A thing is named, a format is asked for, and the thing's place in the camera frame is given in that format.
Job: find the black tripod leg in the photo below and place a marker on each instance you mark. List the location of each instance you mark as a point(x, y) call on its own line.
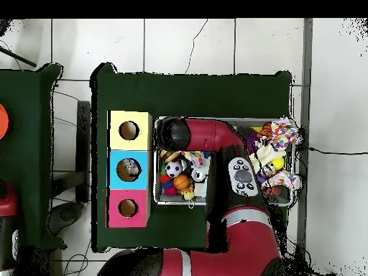
point(17, 57)

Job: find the wooden burger toy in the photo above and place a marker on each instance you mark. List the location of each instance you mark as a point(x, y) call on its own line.
point(170, 155)

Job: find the black floor stand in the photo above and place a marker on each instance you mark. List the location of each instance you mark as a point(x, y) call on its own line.
point(83, 149)

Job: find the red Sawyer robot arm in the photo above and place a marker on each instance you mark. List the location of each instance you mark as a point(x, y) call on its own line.
point(7, 207)
point(213, 132)

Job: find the colourful polka-dot cloth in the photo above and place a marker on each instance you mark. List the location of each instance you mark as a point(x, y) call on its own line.
point(198, 158)

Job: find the wooden box with three holes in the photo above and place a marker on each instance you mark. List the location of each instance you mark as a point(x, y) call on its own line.
point(144, 161)

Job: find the cream cloth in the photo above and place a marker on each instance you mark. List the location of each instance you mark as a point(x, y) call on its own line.
point(264, 155)

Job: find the red-brown ball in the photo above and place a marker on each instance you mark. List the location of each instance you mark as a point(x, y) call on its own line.
point(275, 191)

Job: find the orange plate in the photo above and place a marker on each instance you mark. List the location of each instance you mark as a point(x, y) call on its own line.
point(3, 121)

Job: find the small orange basketball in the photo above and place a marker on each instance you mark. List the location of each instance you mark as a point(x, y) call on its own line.
point(181, 181)

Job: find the shallow clear mesh bin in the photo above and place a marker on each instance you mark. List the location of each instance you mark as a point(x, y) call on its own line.
point(172, 201)

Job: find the dark green tablecloth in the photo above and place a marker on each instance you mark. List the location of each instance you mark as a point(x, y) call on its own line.
point(144, 92)

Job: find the small soccer ball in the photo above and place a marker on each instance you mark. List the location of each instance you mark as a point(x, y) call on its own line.
point(174, 168)

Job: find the yellow duck toy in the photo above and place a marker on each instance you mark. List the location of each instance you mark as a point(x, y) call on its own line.
point(188, 195)

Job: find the dark green side table cloth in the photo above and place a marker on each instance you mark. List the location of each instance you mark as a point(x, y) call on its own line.
point(34, 144)

